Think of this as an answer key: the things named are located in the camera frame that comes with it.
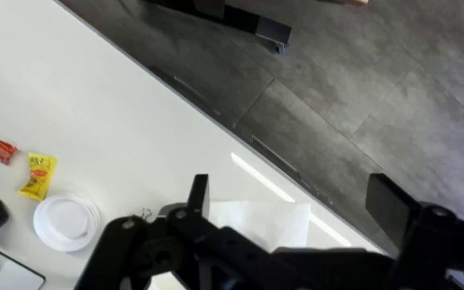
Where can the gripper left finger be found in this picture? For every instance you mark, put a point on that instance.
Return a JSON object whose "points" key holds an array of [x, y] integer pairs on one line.
{"points": [[199, 241]]}

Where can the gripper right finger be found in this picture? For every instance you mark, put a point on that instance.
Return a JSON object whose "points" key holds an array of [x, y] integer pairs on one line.
{"points": [[429, 237]]}

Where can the white plastic cup lid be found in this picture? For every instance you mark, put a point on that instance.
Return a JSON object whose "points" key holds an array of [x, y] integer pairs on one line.
{"points": [[66, 223]]}

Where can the white paper napkin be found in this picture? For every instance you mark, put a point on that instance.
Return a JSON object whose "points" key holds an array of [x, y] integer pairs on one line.
{"points": [[264, 221]]}

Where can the yellow snack packet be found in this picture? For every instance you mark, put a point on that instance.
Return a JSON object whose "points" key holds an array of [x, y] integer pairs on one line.
{"points": [[38, 177]]}

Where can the grey flat tray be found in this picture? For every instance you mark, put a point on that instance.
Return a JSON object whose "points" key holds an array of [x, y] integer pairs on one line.
{"points": [[10, 274]]}

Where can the black furniture leg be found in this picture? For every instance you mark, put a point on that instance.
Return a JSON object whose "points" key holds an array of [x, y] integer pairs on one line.
{"points": [[252, 22]]}

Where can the wooden furniture piece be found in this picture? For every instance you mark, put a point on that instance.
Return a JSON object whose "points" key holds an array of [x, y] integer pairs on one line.
{"points": [[359, 1]]}

